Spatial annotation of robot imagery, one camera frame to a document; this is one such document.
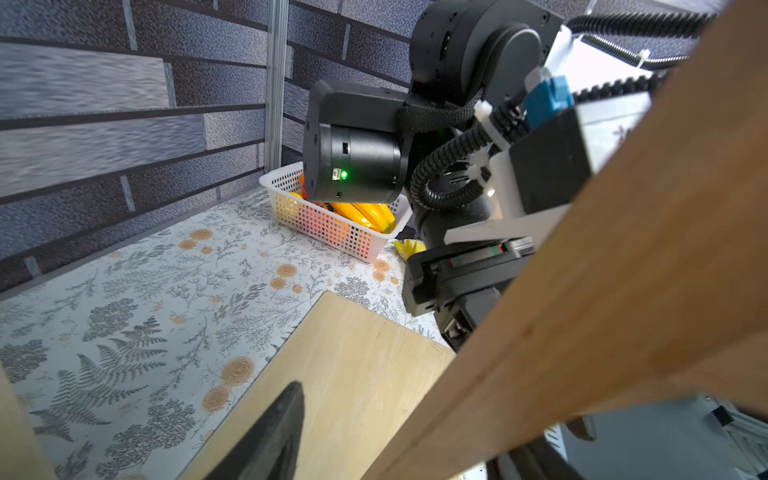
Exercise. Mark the yellow snack bag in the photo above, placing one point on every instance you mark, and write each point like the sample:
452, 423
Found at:
408, 247

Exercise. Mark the yellow toy banana bunch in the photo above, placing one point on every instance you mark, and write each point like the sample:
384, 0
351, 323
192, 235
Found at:
377, 217

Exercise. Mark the plywood board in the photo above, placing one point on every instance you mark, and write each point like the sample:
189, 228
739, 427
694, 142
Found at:
362, 375
21, 455

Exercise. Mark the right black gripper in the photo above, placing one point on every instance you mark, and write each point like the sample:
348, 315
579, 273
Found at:
461, 283

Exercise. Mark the floral tablecloth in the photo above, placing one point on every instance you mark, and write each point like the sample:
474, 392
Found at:
126, 365

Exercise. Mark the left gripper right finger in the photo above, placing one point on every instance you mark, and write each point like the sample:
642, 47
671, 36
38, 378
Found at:
534, 460

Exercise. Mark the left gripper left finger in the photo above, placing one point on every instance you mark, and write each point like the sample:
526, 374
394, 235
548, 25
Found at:
269, 449

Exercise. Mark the white plastic basket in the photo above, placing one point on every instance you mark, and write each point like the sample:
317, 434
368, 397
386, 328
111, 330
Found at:
323, 225

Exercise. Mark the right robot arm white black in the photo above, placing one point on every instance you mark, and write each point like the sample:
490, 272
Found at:
444, 144

